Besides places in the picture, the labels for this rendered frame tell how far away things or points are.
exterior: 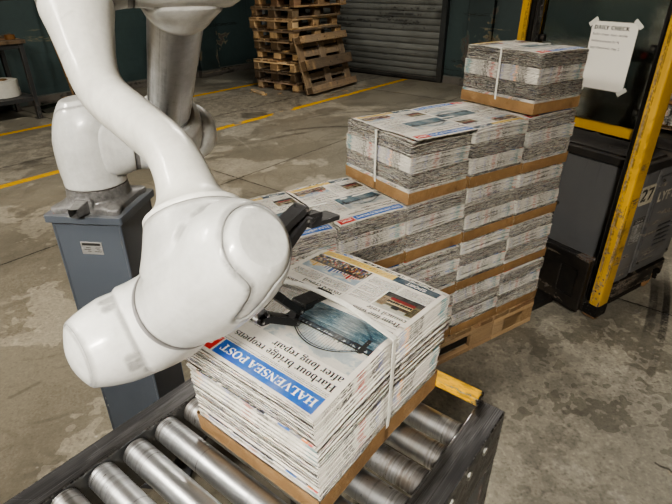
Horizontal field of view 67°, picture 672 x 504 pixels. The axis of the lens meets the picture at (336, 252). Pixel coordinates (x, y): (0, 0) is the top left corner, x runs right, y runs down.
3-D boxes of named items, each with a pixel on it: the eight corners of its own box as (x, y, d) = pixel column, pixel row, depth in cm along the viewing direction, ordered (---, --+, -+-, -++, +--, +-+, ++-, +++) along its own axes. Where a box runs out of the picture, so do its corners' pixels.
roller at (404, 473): (227, 370, 107) (232, 385, 110) (421, 493, 82) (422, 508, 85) (244, 355, 110) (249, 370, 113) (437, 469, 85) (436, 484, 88)
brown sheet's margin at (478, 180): (403, 161, 216) (404, 151, 214) (452, 150, 230) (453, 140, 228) (469, 188, 188) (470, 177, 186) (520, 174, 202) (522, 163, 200)
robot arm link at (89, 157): (62, 176, 137) (39, 92, 126) (133, 166, 144) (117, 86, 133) (63, 196, 124) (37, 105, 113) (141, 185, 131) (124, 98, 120)
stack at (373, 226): (231, 385, 215) (208, 205, 176) (436, 302, 271) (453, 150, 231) (272, 448, 187) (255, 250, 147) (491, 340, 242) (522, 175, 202)
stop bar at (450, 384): (316, 317, 123) (316, 310, 122) (484, 398, 100) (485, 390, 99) (307, 324, 121) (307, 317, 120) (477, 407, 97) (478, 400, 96)
